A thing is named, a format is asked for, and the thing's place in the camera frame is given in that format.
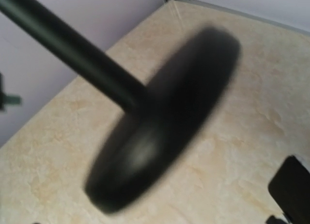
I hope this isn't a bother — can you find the black gooseneck phone stand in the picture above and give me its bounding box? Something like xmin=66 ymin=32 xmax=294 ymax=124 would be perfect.
xmin=0 ymin=0 xmax=241 ymax=214

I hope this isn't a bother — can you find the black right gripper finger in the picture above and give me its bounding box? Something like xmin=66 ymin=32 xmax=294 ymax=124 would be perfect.
xmin=266 ymin=155 xmax=310 ymax=224

